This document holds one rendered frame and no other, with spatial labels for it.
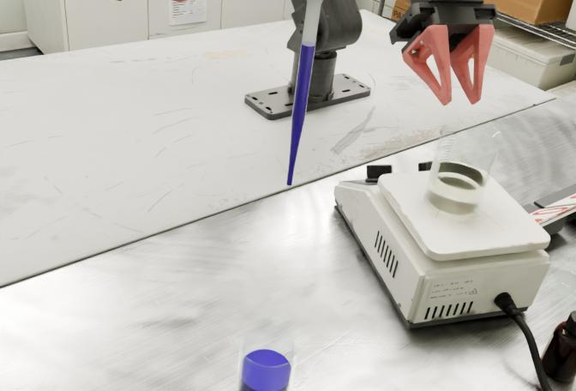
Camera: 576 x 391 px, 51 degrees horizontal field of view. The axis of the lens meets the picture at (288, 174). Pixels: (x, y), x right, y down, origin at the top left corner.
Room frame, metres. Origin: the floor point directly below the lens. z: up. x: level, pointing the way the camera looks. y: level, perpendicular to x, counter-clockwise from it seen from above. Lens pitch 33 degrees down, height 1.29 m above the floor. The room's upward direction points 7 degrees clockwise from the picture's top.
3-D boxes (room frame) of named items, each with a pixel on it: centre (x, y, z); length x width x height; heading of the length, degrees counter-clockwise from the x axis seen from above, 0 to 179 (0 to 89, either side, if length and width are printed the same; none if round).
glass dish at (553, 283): (0.47, -0.29, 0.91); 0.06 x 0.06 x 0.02
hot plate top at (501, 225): (0.45, -0.16, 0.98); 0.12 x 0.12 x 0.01; 20
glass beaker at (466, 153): (0.46, -0.15, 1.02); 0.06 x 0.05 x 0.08; 126
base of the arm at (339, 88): (0.83, -0.02, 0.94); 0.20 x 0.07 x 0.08; 131
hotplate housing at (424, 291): (0.48, -0.15, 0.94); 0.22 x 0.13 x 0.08; 20
